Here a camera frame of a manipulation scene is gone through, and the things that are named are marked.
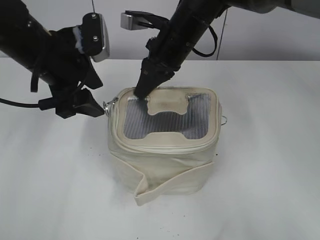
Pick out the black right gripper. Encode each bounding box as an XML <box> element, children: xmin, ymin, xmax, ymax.
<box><xmin>134</xmin><ymin>21</ymin><xmax>185</xmax><ymax>98</ymax></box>

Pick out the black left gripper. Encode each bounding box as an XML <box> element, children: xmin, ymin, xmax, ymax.
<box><xmin>38</xmin><ymin>26</ymin><xmax>104</xmax><ymax>118</ymax></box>

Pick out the cream bag with clear window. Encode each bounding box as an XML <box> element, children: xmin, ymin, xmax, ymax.
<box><xmin>105</xmin><ymin>87</ymin><xmax>222</xmax><ymax>206</ymax></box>

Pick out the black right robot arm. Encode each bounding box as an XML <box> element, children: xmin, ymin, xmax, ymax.
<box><xmin>125</xmin><ymin>0</ymin><xmax>320</xmax><ymax>99</ymax></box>

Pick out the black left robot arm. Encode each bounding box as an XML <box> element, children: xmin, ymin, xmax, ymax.
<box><xmin>0</xmin><ymin>0</ymin><xmax>110</xmax><ymax>119</ymax></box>

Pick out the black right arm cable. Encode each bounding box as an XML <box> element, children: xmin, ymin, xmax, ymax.
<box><xmin>191</xmin><ymin>23</ymin><xmax>221</xmax><ymax>57</ymax></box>

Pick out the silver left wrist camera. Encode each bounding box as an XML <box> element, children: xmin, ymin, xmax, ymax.
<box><xmin>72</xmin><ymin>12</ymin><xmax>110</xmax><ymax>63</ymax></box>

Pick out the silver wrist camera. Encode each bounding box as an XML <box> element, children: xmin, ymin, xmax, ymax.
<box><xmin>120</xmin><ymin>10</ymin><xmax>169</xmax><ymax>31</ymax></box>
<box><xmin>72</xmin><ymin>12</ymin><xmax>110</xmax><ymax>63</ymax></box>

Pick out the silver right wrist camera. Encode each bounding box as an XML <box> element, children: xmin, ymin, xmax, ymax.
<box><xmin>120</xmin><ymin>10</ymin><xmax>169</xmax><ymax>31</ymax></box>

